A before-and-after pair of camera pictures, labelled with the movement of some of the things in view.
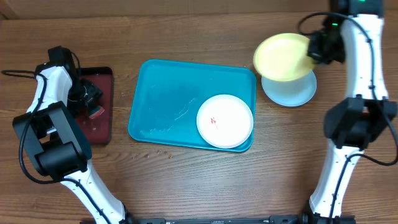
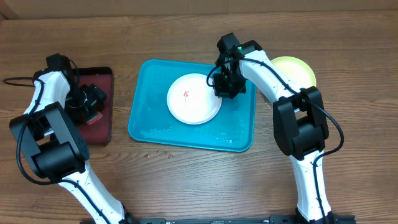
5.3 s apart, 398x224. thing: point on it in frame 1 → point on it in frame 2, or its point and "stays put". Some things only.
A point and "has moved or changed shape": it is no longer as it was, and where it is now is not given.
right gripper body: (322, 46) → (231, 86)
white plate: (225, 121) → (192, 101)
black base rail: (262, 219) stays put
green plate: (283, 57) has moved or changed shape
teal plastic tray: (168, 94) stays put
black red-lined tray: (98, 129) stays put
